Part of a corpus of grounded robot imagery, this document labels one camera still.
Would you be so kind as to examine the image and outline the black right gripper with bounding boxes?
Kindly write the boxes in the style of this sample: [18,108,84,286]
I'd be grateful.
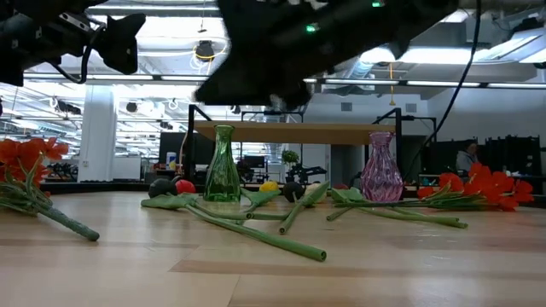
[194,0,338,110]

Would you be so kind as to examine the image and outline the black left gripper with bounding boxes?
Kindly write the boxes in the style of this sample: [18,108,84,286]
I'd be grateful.
[38,10,147,76]

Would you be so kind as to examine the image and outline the green glass vase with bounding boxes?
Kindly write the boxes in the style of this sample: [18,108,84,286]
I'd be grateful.
[202,124,242,203]

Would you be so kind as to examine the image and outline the red artificial tulip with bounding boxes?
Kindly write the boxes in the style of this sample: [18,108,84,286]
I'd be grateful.
[175,178,296,223]

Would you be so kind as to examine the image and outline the cream artificial tulip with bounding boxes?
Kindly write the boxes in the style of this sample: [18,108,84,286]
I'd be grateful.
[278,181,332,235]

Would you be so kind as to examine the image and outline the pink glass vase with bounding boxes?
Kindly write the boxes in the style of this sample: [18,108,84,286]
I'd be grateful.
[360,130,404,203]

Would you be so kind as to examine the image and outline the orange artificial flower bunch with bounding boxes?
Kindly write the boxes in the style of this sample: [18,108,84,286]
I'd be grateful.
[0,136,102,243]
[334,161,537,213]

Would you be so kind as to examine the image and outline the maroon artificial tulip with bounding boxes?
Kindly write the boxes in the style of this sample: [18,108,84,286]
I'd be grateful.
[330,182,469,230]

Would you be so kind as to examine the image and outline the wooden shelf black legs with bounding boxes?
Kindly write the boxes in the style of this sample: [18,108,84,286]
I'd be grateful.
[182,104,405,201]

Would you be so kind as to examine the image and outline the black ceiling device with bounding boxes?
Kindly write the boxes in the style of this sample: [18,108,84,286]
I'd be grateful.
[195,39,217,61]

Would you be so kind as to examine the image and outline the green potted plant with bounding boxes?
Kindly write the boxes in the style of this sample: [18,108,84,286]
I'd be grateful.
[281,148,300,167]

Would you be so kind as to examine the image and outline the white square column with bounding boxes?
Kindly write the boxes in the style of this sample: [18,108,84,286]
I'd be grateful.
[78,84,119,183]

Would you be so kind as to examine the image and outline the black computer monitor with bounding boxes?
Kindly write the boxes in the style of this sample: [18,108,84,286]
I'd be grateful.
[158,131,216,166]

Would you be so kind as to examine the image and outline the person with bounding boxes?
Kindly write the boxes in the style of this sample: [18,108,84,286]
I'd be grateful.
[455,139,481,174]

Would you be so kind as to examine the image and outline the black storage rack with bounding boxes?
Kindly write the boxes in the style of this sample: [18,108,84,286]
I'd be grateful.
[484,135,543,177]

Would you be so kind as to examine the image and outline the yellow hanging cord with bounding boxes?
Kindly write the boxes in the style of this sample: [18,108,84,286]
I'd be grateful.
[386,62,396,107]

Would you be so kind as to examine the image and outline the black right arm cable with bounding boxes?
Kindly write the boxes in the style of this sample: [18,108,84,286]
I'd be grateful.
[402,0,483,182]

